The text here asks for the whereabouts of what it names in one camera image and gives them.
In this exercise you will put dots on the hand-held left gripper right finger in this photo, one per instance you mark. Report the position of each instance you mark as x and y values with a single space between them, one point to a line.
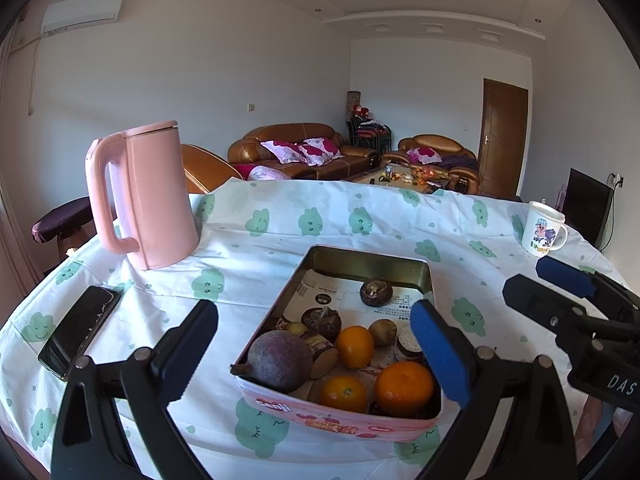
440 355

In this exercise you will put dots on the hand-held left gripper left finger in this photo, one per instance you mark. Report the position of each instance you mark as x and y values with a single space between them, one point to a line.
185 355

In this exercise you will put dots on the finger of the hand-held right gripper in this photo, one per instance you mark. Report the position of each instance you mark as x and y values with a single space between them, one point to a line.
535 297
565 276

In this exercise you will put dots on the large orange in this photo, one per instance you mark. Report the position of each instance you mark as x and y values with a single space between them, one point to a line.
404 387

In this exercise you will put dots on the small orange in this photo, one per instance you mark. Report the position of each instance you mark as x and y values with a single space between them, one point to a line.
355 346
345 394

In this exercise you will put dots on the purple beetroot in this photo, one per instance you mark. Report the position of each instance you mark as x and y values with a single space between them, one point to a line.
275 362

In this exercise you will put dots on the pink tin box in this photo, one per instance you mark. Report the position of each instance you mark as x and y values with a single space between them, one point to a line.
310 420

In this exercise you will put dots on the person's right hand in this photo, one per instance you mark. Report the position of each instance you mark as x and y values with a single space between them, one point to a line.
592 420

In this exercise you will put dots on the white cartoon mug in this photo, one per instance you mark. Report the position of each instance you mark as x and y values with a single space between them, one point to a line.
540 230

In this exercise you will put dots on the small brown kiwi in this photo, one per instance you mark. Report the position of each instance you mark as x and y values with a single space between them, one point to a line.
382 332

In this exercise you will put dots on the black television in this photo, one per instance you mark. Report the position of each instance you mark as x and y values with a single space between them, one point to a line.
585 210

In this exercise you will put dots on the black smartphone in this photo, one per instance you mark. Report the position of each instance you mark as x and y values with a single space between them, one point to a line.
77 332

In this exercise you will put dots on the small tan root piece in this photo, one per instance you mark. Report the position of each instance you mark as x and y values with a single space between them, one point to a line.
296 328

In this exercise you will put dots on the white green-cloud tablecloth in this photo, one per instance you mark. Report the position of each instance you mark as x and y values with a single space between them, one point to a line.
250 260

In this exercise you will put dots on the printed paper sheet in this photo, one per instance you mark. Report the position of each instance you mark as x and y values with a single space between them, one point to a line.
340 290

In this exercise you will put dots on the brown wooden door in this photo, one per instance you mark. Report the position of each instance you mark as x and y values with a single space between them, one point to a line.
502 140

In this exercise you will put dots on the pink electric kettle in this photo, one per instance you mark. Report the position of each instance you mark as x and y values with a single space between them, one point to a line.
155 200

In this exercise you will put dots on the pink floral pillow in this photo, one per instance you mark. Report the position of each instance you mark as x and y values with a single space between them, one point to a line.
424 155
282 151
320 150

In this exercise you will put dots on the cluttered coffee table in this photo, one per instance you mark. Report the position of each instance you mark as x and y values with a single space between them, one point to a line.
395 177

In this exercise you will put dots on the purple cushioned stool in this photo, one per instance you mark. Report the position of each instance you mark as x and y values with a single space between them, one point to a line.
60 220

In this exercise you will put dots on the brown leather armchair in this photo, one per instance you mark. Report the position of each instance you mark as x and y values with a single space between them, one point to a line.
435 142

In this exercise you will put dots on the brown leather chair back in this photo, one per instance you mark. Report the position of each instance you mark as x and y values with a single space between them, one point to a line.
205 170

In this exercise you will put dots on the pink white blanket bundle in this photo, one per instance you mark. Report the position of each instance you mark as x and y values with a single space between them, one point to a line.
267 173

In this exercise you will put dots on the long brown leather sofa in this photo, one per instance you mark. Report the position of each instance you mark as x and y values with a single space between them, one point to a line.
350 160

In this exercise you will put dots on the stack of dark chairs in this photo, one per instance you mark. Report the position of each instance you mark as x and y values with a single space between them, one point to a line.
367 132

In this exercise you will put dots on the tall floor vase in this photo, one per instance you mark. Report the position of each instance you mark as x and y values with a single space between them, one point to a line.
353 105

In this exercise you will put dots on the white air conditioner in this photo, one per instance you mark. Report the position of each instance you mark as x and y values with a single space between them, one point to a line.
80 12

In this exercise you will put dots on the wall power outlet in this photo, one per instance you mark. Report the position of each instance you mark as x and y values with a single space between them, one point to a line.
616 180

